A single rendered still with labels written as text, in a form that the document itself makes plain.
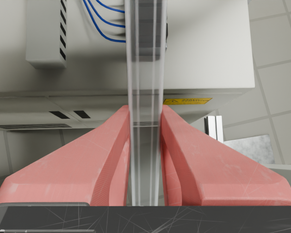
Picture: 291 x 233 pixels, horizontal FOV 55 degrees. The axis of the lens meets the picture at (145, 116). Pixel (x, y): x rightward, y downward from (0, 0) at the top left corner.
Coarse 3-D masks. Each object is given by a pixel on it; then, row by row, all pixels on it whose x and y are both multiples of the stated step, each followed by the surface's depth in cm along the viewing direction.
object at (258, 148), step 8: (256, 136) 108; (264, 136) 108; (232, 144) 107; (240, 144) 107; (248, 144) 107; (256, 144) 107; (264, 144) 107; (240, 152) 106; (248, 152) 107; (256, 152) 107; (264, 152) 107; (272, 152) 107; (256, 160) 106; (264, 160) 106; (272, 160) 107; (272, 168) 78; (280, 168) 74; (288, 168) 72; (288, 176) 70
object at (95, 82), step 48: (0, 0) 46; (192, 0) 48; (240, 0) 49; (0, 48) 45; (96, 48) 46; (192, 48) 47; (240, 48) 47; (0, 96) 47; (48, 96) 48; (96, 96) 48; (192, 96) 50
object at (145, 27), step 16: (128, 0) 9; (144, 0) 9; (160, 0) 9; (128, 16) 9; (144, 16) 9; (160, 16) 9; (128, 32) 10; (144, 32) 10; (160, 32) 10; (128, 48) 10; (144, 48) 10; (160, 48) 10; (128, 64) 10; (144, 64) 10; (160, 64) 10; (128, 80) 11; (144, 80) 11; (160, 80) 11; (128, 96) 11; (144, 96) 11; (160, 96) 11; (144, 112) 11; (160, 112) 11; (144, 128) 12; (160, 128) 12; (144, 144) 12; (160, 144) 13; (144, 160) 13; (144, 176) 14; (144, 192) 14
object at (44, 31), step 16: (32, 0) 42; (48, 0) 42; (64, 0) 45; (96, 0) 44; (32, 16) 42; (48, 16) 42; (64, 16) 45; (32, 32) 41; (48, 32) 41; (64, 32) 44; (32, 48) 41; (48, 48) 41; (64, 48) 44; (32, 64) 43; (48, 64) 43; (64, 64) 44; (208, 128) 76
